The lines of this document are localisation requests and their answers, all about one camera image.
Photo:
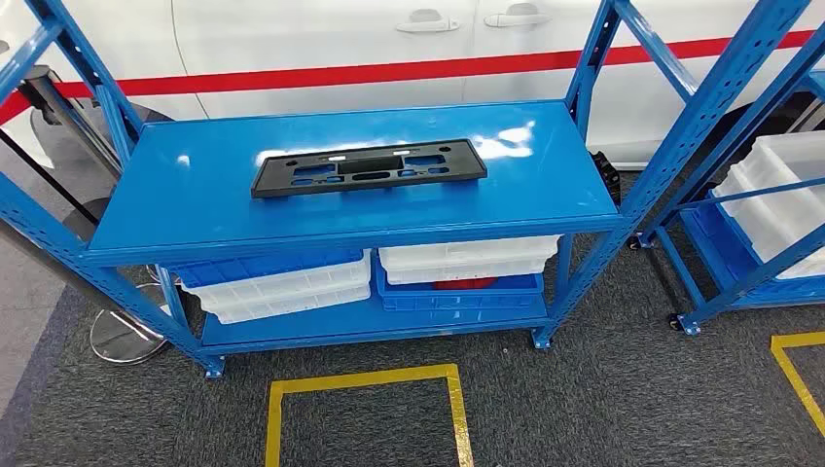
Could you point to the black plastic frame part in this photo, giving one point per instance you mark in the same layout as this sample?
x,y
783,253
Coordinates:
x,y
271,183

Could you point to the blue metal shelf rack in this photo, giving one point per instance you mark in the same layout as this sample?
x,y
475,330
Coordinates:
x,y
193,193

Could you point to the blue wheeled shelf rack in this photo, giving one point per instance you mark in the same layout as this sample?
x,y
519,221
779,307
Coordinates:
x,y
706,174

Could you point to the red item in crate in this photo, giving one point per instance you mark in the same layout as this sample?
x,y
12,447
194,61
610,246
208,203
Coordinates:
x,y
464,283

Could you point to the blue plastic crate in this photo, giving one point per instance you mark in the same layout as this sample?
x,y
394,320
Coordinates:
x,y
451,300
715,238
258,264

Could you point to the yellow floor tape square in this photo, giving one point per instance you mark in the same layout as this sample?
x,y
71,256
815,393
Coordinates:
x,y
793,340
361,379

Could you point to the white car with red stripe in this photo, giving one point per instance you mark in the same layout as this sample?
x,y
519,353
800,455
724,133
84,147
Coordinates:
x,y
322,39

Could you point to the black barrier belt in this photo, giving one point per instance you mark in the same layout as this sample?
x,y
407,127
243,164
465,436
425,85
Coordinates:
x,y
48,177

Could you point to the stanchion post with chrome base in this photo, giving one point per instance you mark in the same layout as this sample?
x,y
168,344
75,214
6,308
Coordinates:
x,y
129,341

